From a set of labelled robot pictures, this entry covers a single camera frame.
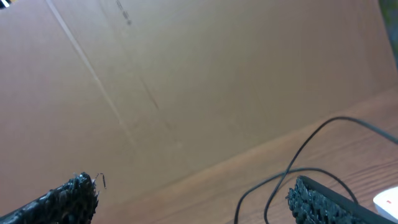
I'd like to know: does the black USB charging cable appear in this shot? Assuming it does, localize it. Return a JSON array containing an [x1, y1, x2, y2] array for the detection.
[[233, 116, 398, 224]]

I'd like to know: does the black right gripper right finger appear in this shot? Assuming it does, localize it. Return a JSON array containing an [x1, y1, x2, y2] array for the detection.
[[286, 175, 394, 224]]

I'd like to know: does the white power strip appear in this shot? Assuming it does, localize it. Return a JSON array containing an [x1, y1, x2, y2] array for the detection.
[[373, 187, 398, 223]]

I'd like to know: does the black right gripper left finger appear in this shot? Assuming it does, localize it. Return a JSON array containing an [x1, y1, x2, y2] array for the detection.
[[1, 172, 99, 224]]

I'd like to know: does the brown cardboard backdrop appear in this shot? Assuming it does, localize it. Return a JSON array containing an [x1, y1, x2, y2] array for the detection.
[[1, 0, 397, 213]]

